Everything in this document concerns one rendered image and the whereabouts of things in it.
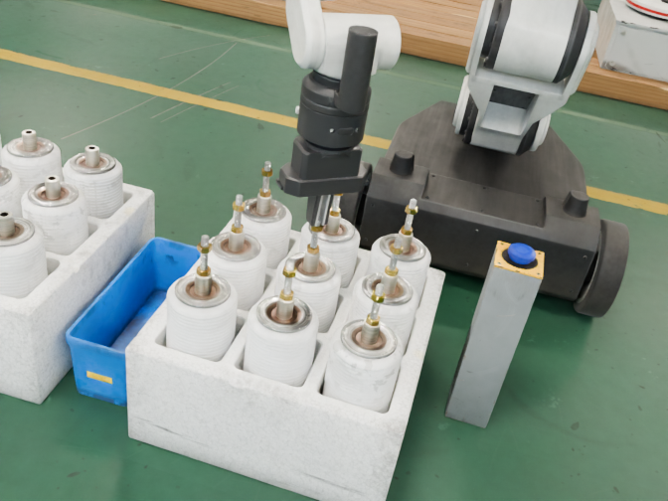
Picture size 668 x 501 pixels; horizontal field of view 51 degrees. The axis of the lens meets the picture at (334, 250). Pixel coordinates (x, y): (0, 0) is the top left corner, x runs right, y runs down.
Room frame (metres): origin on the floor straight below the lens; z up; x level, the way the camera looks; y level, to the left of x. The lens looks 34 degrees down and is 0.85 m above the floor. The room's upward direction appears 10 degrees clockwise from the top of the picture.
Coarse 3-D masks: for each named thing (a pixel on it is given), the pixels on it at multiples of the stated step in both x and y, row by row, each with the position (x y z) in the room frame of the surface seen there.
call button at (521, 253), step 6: (510, 246) 0.87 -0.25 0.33; (516, 246) 0.87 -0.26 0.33; (522, 246) 0.88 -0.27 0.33; (528, 246) 0.88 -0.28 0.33; (510, 252) 0.86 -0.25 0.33; (516, 252) 0.86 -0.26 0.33; (522, 252) 0.86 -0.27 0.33; (528, 252) 0.86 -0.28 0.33; (534, 252) 0.86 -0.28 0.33; (516, 258) 0.85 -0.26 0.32; (522, 258) 0.85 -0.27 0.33; (528, 258) 0.85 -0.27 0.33; (534, 258) 0.86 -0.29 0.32
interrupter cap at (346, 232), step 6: (342, 222) 0.98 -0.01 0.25; (348, 222) 0.99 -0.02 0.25; (324, 228) 0.96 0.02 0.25; (342, 228) 0.97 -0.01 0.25; (348, 228) 0.97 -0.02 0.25; (324, 234) 0.94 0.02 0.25; (330, 234) 0.95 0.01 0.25; (336, 234) 0.95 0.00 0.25; (342, 234) 0.95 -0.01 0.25; (348, 234) 0.95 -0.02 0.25; (354, 234) 0.95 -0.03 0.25; (324, 240) 0.92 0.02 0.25; (330, 240) 0.92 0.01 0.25; (336, 240) 0.93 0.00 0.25; (342, 240) 0.93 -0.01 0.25; (348, 240) 0.94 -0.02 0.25
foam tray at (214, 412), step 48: (432, 288) 0.94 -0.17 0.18; (144, 336) 0.72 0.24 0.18; (240, 336) 0.75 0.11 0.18; (144, 384) 0.68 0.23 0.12; (192, 384) 0.67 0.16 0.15; (240, 384) 0.66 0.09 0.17; (144, 432) 0.68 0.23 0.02; (192, 432) 0.67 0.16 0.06; (240, 432) 0.66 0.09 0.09; (288, 432) 0.65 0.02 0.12; (336, 432) 0.63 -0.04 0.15; (384, 432) 0.62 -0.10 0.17; (288, 480) 0.64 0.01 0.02; (336, 480) 0.63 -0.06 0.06; (384, 480) 0.62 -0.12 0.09
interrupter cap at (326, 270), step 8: (288, 256) 0.86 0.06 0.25; (296, 256) 0.86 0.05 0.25; (320, 256) 0.87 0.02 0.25; (296, 264) 0.84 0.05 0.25; (320, 264) 0.86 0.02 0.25; (328, 264) 0.86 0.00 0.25; (296, 272) 0.82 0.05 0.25; (304, 272) 0.83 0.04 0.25; (312, 272) 0.83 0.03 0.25; (320, 272) 0.84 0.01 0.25; (328, 272) 0.84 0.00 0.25; (304, 280) 0.81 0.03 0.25; (312, 280) 0.81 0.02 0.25; (320, 280) 0.81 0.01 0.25
